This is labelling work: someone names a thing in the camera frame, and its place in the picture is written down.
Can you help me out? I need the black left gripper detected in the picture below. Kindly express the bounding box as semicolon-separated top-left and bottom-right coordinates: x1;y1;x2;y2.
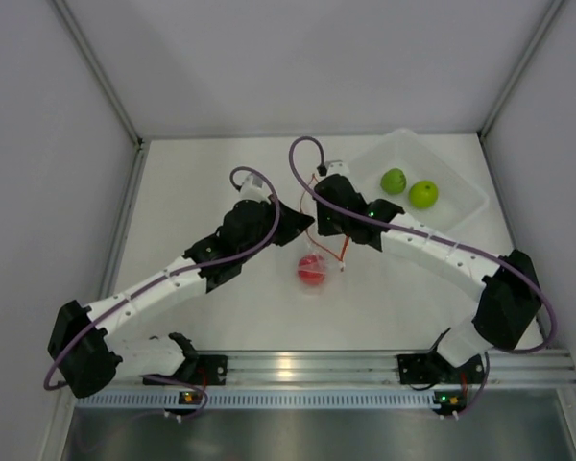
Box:
238;194;314;262

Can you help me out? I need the clear zip top bag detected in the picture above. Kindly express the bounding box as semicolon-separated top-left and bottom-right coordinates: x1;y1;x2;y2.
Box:
292;221;351;296

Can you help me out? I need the red fake tomato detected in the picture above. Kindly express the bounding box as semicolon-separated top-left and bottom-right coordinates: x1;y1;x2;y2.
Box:
297;255;326;286

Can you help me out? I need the green fake lime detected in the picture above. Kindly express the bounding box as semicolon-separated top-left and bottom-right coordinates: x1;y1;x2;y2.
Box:
380;168;407;195

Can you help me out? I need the green fake apple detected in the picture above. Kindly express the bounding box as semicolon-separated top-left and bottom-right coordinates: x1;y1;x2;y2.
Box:
408;180;439;209

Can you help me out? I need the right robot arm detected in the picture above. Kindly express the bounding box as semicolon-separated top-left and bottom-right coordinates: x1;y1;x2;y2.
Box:
314;174;541;385

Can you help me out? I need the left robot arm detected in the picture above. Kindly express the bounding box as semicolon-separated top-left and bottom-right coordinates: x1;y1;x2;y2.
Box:
43;200;314;398

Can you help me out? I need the white perforated plastic basket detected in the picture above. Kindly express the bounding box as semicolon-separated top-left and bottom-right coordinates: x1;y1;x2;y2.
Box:
348;129;489;234

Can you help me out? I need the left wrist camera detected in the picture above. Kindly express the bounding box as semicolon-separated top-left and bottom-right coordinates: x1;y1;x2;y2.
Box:
239;174;269;202

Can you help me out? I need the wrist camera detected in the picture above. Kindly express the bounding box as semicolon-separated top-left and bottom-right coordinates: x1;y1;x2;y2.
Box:
239;174;269;202
317;160;350;178

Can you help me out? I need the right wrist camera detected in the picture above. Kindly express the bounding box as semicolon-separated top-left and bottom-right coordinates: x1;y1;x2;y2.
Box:
317;160;350;178

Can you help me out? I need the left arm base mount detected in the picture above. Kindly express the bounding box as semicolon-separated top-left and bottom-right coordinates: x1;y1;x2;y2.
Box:
172;353;228;387

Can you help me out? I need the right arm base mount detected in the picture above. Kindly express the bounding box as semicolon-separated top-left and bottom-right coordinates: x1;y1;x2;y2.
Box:
396;352;486;387

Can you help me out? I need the white slotted cable duct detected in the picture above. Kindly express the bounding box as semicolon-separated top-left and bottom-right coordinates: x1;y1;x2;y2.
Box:
76;388;464;410

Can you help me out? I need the aluminium mounting rail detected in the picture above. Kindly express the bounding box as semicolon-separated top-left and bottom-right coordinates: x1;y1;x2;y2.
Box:
100;349;576;386

